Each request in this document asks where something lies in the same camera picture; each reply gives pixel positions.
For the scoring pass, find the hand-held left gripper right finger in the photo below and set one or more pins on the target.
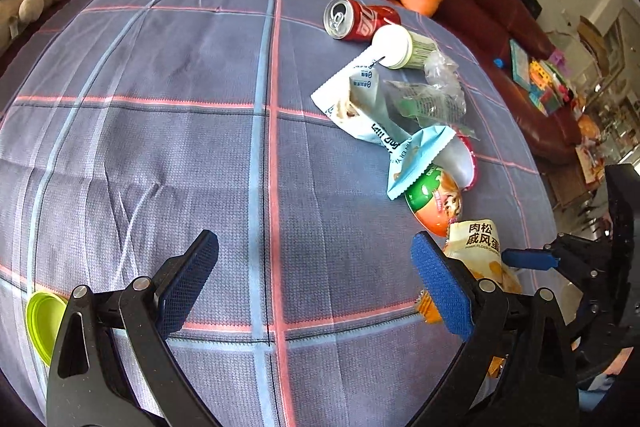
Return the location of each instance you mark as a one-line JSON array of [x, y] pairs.
[[442, 287]]

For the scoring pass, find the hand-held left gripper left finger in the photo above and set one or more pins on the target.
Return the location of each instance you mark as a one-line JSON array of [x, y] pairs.
[[187, 284]]

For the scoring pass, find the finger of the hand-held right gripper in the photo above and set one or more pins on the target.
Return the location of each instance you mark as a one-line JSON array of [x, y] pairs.
[[530, 258]]

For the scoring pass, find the yellow snack packet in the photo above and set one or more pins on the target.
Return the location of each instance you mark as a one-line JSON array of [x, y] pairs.
[[480, 247]]

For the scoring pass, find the orange snack packet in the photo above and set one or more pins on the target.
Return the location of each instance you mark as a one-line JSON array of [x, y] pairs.
[[432, 207]]

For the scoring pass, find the white bowl with red rim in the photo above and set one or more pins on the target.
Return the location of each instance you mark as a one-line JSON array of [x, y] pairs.
[[462, 162]]

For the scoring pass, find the light blue snack wrapper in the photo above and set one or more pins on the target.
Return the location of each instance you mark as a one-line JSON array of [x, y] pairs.
[[415, 157], [360, 117]]

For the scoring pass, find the lime green plastic lid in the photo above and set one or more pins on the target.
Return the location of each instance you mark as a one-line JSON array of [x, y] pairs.
[[42, 322]]

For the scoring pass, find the clear plastic bag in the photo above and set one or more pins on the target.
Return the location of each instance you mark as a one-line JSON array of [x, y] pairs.
[[425, 104]]

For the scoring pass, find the clear plastic wrapper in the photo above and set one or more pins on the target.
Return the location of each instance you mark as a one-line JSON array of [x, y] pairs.
[[442, 69]]

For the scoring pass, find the white bottle with green label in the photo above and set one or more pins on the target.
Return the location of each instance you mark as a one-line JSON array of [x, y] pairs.
[[395, 47]]

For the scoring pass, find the red soda can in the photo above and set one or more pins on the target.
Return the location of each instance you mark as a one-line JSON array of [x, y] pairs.
[[360, 24]]

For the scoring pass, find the wooden side table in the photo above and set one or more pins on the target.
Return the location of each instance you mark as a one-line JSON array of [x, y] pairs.
[[570, 182]]

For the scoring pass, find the orange plush toy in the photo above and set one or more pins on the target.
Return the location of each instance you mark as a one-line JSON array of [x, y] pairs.
[[587, 127]]

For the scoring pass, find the person's jeans leg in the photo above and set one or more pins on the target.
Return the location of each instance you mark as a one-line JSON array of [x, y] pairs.
[[597, 394]]

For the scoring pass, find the blue plaid cloth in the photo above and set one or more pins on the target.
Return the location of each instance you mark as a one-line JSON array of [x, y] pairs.
[[175, 132]]

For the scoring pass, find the glass display cabinet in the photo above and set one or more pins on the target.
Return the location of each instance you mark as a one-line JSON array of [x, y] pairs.
[[620, 97]]

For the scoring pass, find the colourful toy set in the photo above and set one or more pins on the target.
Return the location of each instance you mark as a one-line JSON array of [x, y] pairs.
[[547, 87]]

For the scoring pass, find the teal picture book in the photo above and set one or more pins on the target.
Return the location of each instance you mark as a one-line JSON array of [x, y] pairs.
[[520, 62]]

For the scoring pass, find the small blue toy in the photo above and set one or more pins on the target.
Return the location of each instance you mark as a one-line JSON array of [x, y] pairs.
[[498, 63]]

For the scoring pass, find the brown cardboard box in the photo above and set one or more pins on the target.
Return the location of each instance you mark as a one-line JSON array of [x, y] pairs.
[[595, 34]]

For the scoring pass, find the red leather sofa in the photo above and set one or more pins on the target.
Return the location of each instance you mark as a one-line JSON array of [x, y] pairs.
[[500, 22]]

